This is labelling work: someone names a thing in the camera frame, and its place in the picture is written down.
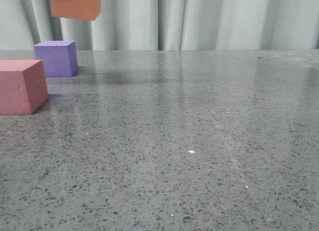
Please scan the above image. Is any orange foam cube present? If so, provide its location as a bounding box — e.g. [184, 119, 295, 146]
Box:
[50, 0, 101, 20]

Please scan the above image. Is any grey-green curtain backdrop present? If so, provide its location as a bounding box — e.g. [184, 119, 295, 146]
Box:
[0, 0, 319, 50]

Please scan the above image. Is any purple foam cube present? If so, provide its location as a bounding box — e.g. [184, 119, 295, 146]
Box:
[34, 40, 78, 78]

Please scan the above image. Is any pink foam cube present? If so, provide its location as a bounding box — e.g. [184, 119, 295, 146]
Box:
[0, 60, 49, 115]

